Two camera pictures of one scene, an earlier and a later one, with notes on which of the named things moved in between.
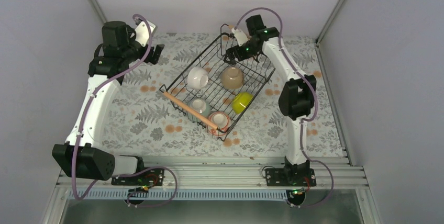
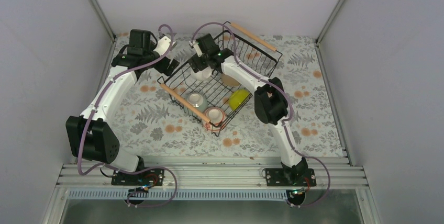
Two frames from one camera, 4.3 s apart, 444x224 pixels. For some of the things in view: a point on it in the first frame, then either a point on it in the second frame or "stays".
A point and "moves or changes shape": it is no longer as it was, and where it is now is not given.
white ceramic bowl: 198,78 moves or changes shape
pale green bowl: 200,105 moves or changes shape
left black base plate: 148,177 stays
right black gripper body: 248,53 → 200,65
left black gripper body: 154,58 → 162,68
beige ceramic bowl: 231,78 stays
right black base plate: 292,177 stays
